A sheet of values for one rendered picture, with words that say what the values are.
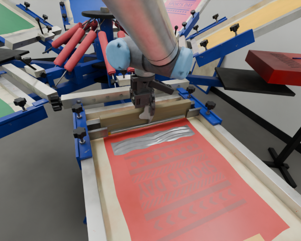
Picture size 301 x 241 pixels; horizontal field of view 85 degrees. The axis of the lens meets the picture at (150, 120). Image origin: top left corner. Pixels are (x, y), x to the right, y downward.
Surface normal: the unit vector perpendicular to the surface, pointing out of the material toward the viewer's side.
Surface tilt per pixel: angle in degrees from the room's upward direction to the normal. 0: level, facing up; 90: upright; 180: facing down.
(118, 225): 0
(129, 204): 0
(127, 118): 90
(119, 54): 90
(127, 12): 133
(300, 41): 90
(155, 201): 0
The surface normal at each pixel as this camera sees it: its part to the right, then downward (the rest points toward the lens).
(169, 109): 0.38, 0.58
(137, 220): 0.04, -0.79
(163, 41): 0.60, 0.73
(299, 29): -0.92, 0.20
